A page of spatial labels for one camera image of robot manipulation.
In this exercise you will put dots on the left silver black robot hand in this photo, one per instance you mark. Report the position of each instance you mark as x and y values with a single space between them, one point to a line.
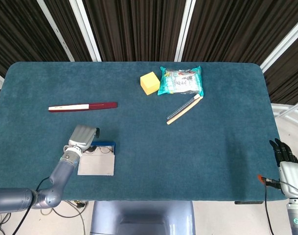
81 135

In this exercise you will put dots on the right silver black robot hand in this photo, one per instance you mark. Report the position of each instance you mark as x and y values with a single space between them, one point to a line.
291 176

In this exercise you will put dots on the wire-rimmed eyeglasses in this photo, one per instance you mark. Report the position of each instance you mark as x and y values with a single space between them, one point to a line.
105 149

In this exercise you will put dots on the blue box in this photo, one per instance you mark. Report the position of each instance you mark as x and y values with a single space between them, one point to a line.
97 165

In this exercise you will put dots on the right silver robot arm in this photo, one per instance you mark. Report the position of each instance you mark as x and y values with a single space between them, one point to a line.
296 218

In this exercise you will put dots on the dark red white slim box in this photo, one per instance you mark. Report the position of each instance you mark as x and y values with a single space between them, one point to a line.
90 106

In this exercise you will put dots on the teal carpet table cloth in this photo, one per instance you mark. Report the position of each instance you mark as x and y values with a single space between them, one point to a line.
163 159

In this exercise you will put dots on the yellow foam cube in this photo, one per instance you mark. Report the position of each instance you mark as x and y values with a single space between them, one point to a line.
150 83

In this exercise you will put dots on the grey-blue robot torso base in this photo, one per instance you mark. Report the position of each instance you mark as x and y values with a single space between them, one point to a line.
141 215

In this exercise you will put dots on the clear glass test tube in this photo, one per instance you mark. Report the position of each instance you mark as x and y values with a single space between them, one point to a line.
181 107

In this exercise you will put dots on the light wooden stick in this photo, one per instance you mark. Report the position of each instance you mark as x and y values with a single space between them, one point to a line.
184 112

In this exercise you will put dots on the teal clear plastic packet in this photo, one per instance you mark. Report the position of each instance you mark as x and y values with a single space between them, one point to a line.
180 82

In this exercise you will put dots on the dark brown pleated curtain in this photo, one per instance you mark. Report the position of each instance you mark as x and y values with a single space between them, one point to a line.
139 29

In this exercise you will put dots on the black table edge bracket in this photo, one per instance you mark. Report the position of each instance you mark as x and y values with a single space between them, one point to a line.
247 202

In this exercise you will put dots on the white metal rack frame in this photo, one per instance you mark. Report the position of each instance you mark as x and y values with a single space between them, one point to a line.
289 111

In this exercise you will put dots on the wide white frame post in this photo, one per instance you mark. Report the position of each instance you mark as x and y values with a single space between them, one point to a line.
184 29
285 41
85 29

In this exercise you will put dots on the thin white frame post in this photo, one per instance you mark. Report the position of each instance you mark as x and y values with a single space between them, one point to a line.
55 29

